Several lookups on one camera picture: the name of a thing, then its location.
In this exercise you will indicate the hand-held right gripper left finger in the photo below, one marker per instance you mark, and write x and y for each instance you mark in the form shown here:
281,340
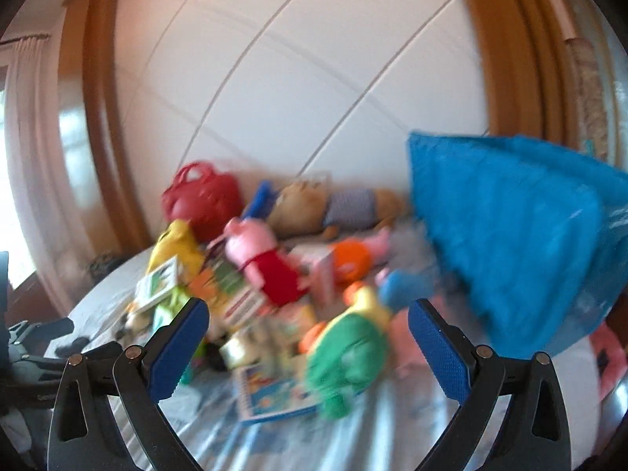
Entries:
179,348

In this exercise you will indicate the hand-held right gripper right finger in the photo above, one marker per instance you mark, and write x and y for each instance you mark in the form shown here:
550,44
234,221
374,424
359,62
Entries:
439,348

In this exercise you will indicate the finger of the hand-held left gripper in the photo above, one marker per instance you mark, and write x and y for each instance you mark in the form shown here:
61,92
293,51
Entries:
98,349
44,329

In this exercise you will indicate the blue plastic crate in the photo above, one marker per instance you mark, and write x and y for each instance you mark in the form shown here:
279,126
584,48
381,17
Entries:
500,235

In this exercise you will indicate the large pink plush toy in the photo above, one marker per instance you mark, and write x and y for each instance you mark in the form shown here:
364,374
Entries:
400,353

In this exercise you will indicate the patterned tin can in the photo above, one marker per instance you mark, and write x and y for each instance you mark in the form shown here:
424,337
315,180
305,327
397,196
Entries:
238,353

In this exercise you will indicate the white green box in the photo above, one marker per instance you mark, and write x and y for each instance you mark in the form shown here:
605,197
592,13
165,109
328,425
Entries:
157,284

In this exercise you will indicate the orange green packet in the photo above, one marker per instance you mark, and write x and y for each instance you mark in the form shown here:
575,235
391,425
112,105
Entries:
216,279

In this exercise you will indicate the yellow plush toy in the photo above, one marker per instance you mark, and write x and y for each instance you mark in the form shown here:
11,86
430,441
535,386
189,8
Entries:
370,306

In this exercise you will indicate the green plush toy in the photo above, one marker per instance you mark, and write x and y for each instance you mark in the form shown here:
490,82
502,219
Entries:
348,358

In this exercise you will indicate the yellow packet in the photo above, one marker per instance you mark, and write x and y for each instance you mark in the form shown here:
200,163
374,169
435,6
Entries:
176,250

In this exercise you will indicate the blue children's book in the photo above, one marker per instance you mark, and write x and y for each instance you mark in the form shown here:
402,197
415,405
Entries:
270,397

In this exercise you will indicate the blue white patterned bed sheet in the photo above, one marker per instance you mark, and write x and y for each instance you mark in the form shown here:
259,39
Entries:
373,441

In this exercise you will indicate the orange plush toy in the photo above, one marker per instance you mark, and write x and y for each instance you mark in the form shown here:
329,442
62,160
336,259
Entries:
351,257

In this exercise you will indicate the pink pig plush red dress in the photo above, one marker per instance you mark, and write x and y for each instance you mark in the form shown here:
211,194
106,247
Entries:
274,265

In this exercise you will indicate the red handbag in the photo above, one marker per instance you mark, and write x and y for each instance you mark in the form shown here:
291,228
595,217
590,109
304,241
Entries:
206,201

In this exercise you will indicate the blue fuzzy plush toy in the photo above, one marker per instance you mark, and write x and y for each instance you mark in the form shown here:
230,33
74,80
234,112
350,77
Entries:
260,201

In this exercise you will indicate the white curtain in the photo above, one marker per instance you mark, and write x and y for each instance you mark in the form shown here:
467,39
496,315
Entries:
34,157

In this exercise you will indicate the brown bear plush striped shirt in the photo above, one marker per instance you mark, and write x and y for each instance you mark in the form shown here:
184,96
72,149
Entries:
304,206

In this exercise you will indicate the wooden headboard frame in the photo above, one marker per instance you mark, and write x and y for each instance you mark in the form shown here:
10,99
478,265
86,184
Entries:
105,132

